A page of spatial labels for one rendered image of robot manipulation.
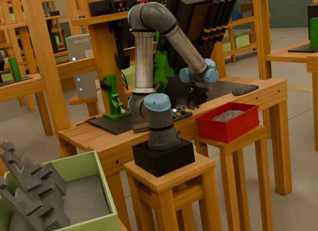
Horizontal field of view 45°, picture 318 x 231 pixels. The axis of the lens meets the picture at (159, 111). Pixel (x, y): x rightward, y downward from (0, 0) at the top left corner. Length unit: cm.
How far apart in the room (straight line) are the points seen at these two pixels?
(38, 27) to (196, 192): 135
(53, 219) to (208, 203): 76
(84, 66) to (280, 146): 153
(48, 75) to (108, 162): 73
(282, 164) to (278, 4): 1029
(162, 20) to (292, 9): 1114
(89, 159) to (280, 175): 168
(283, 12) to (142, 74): 1129
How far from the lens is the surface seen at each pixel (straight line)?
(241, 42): 856
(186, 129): 225
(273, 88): 275
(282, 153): 297
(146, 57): 179
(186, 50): 176
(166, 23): 169
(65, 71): 258
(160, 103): 167
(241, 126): 215
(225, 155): 207
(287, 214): 294
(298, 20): 1265
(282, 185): 311
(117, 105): 243
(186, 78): 192
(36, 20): 242
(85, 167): 185
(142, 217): 197
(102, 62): 258
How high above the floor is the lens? 161
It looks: 17 degrees down
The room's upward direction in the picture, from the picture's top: 9 degrees counter-clockwise
